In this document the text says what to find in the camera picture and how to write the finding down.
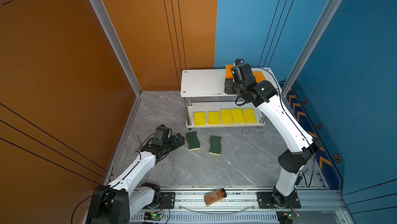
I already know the green scouring sponge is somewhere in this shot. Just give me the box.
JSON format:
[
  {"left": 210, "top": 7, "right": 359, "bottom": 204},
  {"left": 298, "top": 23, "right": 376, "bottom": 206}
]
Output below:
[
  {"left": 186, "top": 131, "right": 200, "bottom": 151},
  {"left": 209, "top": 136, "right": 222, "bottom": 156}
]

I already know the orange sponge stack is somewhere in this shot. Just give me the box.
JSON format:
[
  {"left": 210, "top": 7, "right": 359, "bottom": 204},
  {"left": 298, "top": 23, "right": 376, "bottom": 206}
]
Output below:
[{"left": 253, "top": 70, "right": 266, "bottom": 83}]

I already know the yellow sponge stack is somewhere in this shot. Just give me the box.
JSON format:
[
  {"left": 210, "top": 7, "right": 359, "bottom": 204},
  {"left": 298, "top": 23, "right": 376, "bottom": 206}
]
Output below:
[{"left": 208, "top": 111, "right": 220, "bottom": 125}]

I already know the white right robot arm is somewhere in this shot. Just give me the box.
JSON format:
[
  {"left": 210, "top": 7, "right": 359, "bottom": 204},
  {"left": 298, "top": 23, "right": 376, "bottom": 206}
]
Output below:
[{"left": 230, "top": 59, "right": 323, "bottom": 208}]

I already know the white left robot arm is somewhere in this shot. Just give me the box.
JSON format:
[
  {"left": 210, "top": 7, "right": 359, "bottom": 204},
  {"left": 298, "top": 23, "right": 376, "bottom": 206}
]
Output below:
[{"left": 85, "top": 125, "right": 185, "bottom": 224}]

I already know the white two-tier shelf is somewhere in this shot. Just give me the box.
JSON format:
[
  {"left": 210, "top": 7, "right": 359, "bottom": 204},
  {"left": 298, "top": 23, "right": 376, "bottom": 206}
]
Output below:
[{"left": 181, "top": 68, "right": 280, "bottom": 129}]

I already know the brown spice bottle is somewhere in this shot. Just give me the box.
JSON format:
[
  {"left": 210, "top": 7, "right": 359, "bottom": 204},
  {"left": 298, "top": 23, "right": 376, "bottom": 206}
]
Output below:
[{"left": 204, "top": 188, "right": 227, "bottom": 206}]

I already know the green circuit board left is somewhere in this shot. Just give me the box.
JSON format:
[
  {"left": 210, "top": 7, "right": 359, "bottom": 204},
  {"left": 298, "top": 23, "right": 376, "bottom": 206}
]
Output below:
[{"left": 143, "top": 212, "right": 164, "bottom": 222}]

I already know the circuit board right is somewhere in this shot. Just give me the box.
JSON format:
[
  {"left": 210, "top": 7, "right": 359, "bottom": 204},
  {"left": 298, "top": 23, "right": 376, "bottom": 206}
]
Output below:
[{"left": 278, "top": 212, "right": 301, "bottom": 223}]

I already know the aluminium corner post right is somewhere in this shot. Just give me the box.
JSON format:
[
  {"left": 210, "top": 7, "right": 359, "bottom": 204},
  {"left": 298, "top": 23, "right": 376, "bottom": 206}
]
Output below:
[{"left": 282, "top": 0, "right": 342, "bottom": 98}]

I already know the aluminium corner post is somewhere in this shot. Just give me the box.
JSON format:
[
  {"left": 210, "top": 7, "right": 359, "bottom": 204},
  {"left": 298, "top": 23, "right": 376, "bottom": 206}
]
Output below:
[
  {"left": 282, "top": 0, "right": 342, "bottom": 98},
  {"left": 77, "top": 0, "right": 143, "bottom": 96}
]

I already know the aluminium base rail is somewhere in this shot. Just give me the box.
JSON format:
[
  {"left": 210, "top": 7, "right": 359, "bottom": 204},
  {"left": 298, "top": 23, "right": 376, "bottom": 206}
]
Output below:
[{"left": 83, "top": 186, "right": 351, "bottom": 224}]

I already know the aluminium corner post left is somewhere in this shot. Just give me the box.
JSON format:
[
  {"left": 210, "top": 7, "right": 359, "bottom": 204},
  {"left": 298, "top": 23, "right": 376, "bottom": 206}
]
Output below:
[{"left": 77, "top": 0, "right": 143, "bottom": 96}]

